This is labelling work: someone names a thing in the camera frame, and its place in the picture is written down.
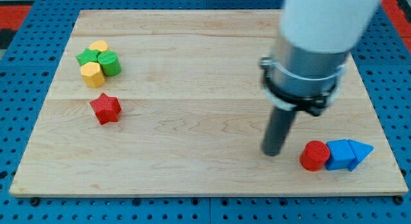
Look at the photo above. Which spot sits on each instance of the green star block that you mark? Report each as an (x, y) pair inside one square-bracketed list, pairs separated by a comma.
[(87, 55)]

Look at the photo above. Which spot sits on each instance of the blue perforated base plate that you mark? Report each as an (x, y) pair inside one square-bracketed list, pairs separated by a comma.
[(34, 34)]

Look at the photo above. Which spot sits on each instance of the yellow rounded block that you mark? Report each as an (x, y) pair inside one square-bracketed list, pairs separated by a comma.
[(99, 45)]

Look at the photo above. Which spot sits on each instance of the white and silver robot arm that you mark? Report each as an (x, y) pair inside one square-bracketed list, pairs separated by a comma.
[(307, 62)]

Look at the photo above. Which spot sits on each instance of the blue cube block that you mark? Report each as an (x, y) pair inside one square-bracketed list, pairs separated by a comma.
[(341, 155)]

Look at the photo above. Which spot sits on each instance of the light wooden board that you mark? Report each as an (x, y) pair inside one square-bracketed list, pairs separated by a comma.
[(193, 115)]

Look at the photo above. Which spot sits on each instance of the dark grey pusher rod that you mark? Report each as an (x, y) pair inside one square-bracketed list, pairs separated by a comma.
[(277, 131)]

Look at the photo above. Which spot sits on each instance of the red star block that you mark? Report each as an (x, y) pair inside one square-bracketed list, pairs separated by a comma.
[(106, 108)]

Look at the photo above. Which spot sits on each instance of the red cylinder block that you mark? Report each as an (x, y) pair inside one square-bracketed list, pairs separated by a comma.
[(314, 155)]

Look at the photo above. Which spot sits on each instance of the green cylinder block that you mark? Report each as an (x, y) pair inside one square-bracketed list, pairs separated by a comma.
[(109, 63)]

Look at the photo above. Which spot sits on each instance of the blue triangle block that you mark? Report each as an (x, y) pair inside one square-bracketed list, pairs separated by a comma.
[(360, 151)]

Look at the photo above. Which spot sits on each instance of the yellow hexagon block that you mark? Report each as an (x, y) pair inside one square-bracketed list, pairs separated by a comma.
[(92, 74)]

